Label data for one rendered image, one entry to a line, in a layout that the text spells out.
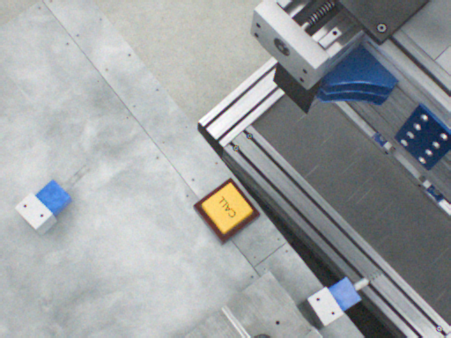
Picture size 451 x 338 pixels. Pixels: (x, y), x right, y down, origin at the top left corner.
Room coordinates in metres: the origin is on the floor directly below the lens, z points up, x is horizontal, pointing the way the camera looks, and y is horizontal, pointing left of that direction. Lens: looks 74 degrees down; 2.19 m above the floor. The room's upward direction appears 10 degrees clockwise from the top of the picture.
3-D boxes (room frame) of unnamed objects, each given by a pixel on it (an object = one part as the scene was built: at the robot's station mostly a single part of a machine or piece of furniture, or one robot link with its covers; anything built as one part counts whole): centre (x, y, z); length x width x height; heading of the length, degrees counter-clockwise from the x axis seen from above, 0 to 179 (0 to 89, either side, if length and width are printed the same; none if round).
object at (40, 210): (0.30, 0.26, 0.83); 0.13 x 0.05 x 0.05; 145
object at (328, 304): (0.22, -0.22, 0.83); 0.13 x 0.05 x 0.05; 131
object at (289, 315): (0.15, -0.14, 0.87); 0.05 x 0.05 x 0.04; 47
